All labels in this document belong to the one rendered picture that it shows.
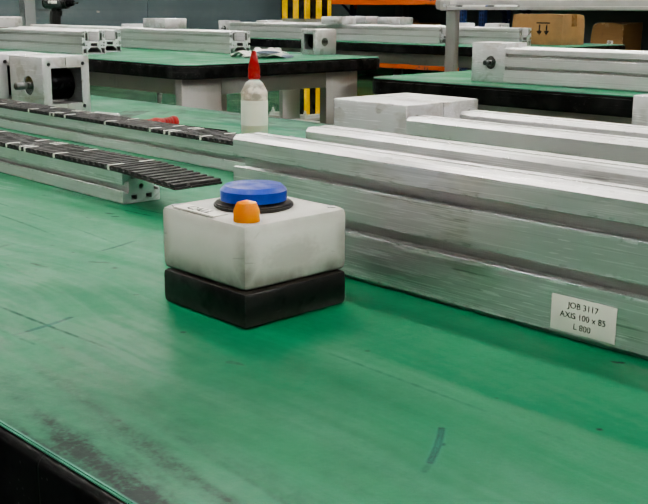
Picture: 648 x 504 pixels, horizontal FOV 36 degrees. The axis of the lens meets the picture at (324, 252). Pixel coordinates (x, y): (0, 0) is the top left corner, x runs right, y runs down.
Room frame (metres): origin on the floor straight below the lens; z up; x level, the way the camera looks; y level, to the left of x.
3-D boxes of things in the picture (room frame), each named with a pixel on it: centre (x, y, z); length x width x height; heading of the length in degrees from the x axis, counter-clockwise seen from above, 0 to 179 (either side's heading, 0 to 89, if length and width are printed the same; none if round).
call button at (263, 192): (0.59, 0.04, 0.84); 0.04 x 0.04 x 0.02
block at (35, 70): (1.69, 0.47, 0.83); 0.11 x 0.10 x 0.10; 138
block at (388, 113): (0.92, -0.07, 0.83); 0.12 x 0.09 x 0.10; 134
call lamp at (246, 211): (0.55, 0.04, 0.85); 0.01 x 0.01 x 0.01
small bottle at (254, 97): (1.39, 0.10, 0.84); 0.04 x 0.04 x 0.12
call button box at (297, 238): (0.60, 0.04, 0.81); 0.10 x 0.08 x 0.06; 134
